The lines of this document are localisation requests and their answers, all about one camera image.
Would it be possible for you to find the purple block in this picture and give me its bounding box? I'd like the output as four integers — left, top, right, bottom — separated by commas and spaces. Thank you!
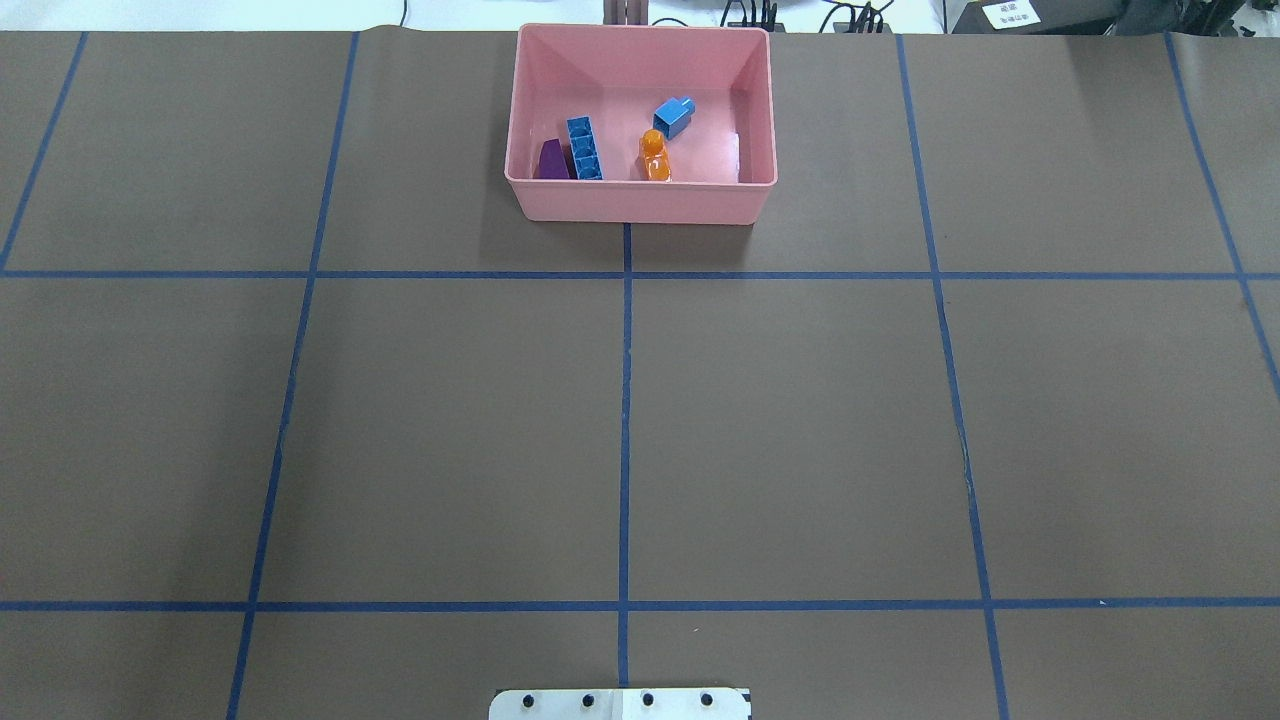
536, 138, 573, 181

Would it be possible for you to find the long blue block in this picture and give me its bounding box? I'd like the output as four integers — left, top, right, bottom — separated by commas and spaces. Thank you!
566, 117, 603, 181

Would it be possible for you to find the orange block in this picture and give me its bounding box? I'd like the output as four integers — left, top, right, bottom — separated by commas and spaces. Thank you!
639, 128, 672, 182

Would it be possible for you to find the small blue block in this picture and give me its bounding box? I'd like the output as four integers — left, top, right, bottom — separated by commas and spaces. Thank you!
652, 96, 696, 140

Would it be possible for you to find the pink plastic box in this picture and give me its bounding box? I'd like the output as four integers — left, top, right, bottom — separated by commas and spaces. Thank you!
504, 24, 780, 225

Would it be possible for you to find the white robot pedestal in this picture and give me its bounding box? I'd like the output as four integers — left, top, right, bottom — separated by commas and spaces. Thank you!
488, 687, 753, 719

